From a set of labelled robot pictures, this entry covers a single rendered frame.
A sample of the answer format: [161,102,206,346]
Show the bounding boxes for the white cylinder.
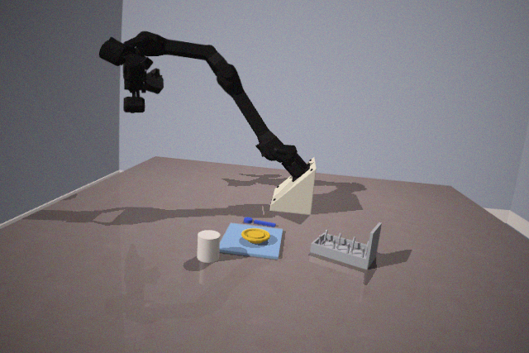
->
[197,230,221,263]

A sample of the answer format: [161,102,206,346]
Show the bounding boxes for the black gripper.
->
[122,64,145,113]

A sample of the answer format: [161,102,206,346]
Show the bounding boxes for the light blue mat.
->
[220,223,283,259]

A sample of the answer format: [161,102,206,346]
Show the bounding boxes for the white dish rack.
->
[310,222,382,270]

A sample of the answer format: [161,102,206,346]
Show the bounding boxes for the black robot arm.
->
[99,31,310,182]

